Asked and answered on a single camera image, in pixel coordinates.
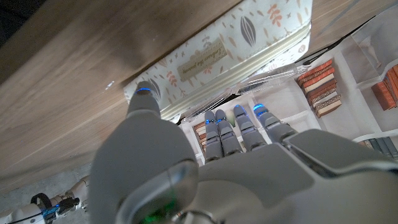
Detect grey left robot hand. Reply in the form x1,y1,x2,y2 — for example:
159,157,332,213
88,80,398,224

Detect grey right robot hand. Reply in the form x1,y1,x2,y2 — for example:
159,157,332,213
70,175,91,210

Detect printed bookshelf backdrop cloth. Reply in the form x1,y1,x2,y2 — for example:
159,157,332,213
178,6,398,164

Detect cream leaf-print pen bag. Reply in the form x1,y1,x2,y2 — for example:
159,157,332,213
123,0,313,121

